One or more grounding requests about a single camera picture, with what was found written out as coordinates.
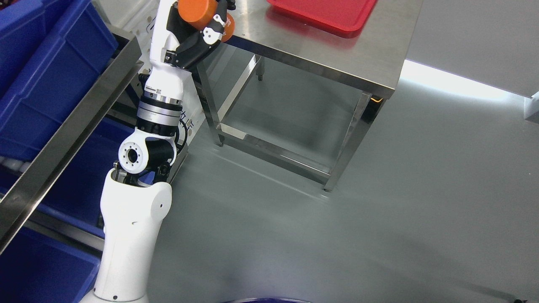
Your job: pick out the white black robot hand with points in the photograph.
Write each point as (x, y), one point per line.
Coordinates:
(177, 48)

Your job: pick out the orange cylindrical capacitor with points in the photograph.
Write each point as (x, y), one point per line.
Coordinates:
(198, 13)

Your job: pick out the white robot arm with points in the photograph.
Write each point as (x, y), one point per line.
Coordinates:
(135, 199)

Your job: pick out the large blue bin upper right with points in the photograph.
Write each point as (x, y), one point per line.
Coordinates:
(52, 52)

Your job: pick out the red plastic tray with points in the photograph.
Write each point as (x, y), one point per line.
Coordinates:
(343, 18)

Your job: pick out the blue bin lower right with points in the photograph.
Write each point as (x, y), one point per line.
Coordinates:
(75, 196)

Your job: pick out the steel table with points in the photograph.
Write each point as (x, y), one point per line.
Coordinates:
(371, 62)

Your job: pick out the blue bin lower middle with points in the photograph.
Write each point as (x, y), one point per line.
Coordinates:
(35, 268)

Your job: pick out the steel shelf frame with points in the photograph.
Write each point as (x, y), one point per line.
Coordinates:
(31, 187)

